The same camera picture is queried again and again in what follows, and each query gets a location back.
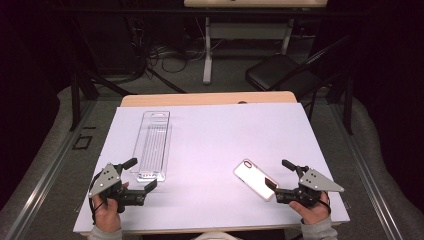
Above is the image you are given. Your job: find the wooden table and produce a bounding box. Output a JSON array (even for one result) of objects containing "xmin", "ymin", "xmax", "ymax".
[{"xmin": 79, "ymin": 91, "xmax": 344, "ymax": 237}]

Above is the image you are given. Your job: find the white-legged desk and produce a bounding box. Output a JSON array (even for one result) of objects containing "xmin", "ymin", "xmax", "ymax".
[{"xmin": 183, "ymin": 0, "xmax": 329, "ymax": 85}]

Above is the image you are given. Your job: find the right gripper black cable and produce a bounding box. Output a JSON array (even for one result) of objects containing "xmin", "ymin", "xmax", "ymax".
[{"xmin": 321, "ymin": 191, "xmax": 333, "ymax": 215}]

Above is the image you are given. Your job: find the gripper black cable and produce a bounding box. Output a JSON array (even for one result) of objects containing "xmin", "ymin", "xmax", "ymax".
[
  {"xmin": 87, "ymin": 172, "xmax": 105, "ymax": 225},
  {"xmin": 321, "ymin": 191, "xmax": 333, "ymax": 215}
]

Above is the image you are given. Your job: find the clear plastic tray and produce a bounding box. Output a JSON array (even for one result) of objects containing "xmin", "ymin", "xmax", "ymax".
[{"xmin": 130, "ymin": 110, "xmax": 173, "ymax": 183}]

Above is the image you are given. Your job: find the metal floor rail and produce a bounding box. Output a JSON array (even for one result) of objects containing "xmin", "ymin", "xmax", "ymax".
[
  {"xmin": 329, "ymin": 103, "xmax": 406, "ymax": 240},
  {"xmin": 4, "ymin": 99, "xmax": 98, "ymax": 240}
]

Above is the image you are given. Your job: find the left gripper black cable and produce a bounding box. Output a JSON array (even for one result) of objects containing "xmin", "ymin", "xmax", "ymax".
[{"xmin": 87, "ymin": 172, "xmax": 105, "ymax": 225}]

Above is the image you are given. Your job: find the bundle of floor cables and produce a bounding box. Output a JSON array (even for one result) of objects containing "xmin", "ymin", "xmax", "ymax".
[{"xmin": 133, "ymin": 16, "xmax": 208, "ymax": 76}]

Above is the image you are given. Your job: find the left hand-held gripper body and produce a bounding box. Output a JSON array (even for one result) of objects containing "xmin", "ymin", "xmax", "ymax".
[{"xmin": 88, "ymin": 162, "xmax": 148, "ymax": 214}]

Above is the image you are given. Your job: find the dark curtain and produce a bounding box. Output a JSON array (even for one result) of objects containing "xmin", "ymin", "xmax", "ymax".
[
  {"xmin": 352, "ymin": 0, "xmax": 424, "ymax": 213},
  {"xmin": 0, "ymin": 0, "xmax": 62, "ymax": 209}
]

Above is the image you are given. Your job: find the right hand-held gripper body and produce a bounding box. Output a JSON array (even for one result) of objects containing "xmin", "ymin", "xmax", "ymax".
[{"xmin": 274, "ymin": 165, "xmax": 345, "ymax": 209}]

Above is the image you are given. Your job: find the person's right hand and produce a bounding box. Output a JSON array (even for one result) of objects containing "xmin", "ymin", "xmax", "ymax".
[{"xmin": 288, "ymin": 191, "xmax": 332, "ymax": 225}]

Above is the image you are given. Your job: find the black metal stand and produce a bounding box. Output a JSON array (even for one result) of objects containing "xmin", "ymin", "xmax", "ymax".
[{"xmin": 68, "ymin": 66, "xmax": 187, "ymax": 132}]

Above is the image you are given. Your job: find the black horizontal bar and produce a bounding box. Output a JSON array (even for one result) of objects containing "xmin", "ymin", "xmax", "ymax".
[{"xmin": 49, "ymin": 8, "xmax": 368, "ymax": 16}]

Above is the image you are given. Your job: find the dark cabinet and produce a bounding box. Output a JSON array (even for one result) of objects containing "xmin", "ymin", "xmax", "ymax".
[{"xmin": 74, "ymin": 15, "xmax": 141, "ymax": 76}]

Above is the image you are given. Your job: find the person's left hand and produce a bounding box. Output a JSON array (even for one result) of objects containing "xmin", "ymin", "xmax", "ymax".
[{"xmin": 92, "ymin": 181, "xmax": 130, "ymax": 233}]

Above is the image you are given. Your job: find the white table mat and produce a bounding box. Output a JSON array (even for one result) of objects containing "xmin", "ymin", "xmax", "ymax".
[{"xmin": 73, "ymin": 102, "xmax": 350, "ymax": 233}]

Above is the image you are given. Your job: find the black folding chair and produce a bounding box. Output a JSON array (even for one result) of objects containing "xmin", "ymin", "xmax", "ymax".
[{"xmin": 245, "ymin": 34, "xmax": 352, "ymax": 101}]

